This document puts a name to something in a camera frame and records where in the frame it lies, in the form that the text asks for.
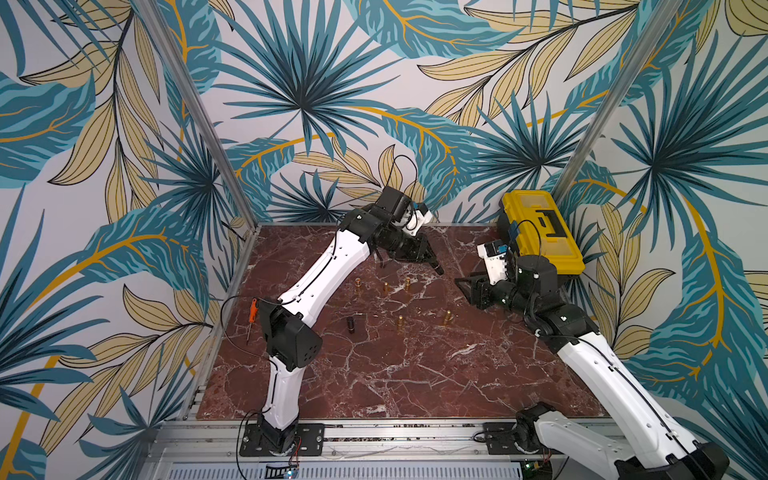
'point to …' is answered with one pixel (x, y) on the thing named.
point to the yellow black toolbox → (541, 229)
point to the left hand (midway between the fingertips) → (432, 262)
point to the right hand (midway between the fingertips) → (465, 276)
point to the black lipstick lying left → (351, 324)
